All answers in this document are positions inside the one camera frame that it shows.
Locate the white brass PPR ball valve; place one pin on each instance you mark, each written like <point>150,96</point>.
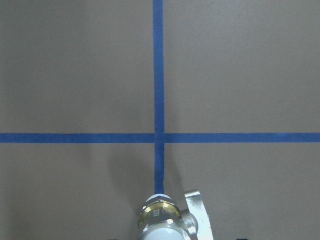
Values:
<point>160,218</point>

